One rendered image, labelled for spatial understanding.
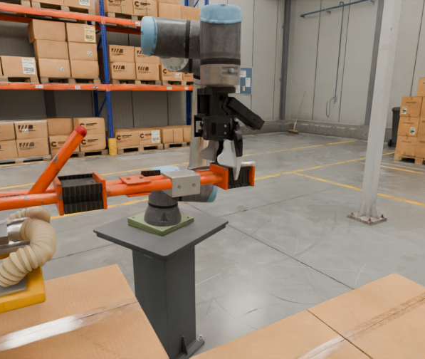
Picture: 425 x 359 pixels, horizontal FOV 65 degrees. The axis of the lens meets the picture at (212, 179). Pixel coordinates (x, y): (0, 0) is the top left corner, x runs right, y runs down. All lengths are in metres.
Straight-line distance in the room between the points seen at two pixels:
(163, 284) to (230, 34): 1.28
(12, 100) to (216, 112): 8.45
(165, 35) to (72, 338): 0.69
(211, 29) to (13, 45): 8.51
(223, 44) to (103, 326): 0.63
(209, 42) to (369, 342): 1.15
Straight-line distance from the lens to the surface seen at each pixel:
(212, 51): 0.75
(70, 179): 0.72
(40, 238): 0.61
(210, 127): 0.74
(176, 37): 0.87
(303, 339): 1.37
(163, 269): 1.69
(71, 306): 0.85
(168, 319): 1.84
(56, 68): 7.91
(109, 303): 0.83
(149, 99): 9.96
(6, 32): 9.19
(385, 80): 3.99
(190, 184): 0.73
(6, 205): 0.66
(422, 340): 1.53
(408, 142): 8.08
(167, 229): 1.63
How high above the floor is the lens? 1.41
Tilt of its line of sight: 15 degrees down
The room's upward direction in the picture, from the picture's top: straight up
